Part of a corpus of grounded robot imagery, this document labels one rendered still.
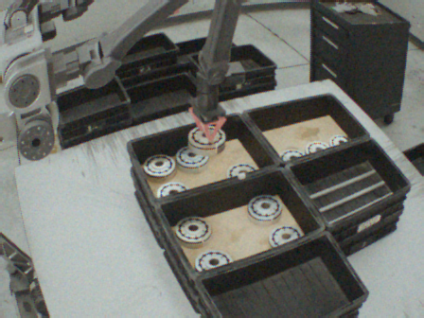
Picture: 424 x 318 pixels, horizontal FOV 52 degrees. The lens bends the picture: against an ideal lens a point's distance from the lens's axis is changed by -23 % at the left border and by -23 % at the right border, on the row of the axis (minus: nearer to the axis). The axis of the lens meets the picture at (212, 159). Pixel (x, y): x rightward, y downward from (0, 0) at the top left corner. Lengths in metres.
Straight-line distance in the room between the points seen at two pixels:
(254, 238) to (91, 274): 0.54
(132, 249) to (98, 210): 0.22
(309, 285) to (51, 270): 0.85
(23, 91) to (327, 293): 0.99
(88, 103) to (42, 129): 1.35
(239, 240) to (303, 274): 0.24
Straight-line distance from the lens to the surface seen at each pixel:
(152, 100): 2.92
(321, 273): 1.48
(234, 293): 1.42
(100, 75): 1.16
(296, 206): 1.58
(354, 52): 2.94
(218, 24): 1.21
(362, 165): 1.85
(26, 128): 1.47
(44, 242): 1.79
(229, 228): 1.58
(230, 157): 1.81
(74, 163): 2.07
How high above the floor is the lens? 1.99
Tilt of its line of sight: 40 degrees down
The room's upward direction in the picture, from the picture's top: 1 degrees counter-clockwise
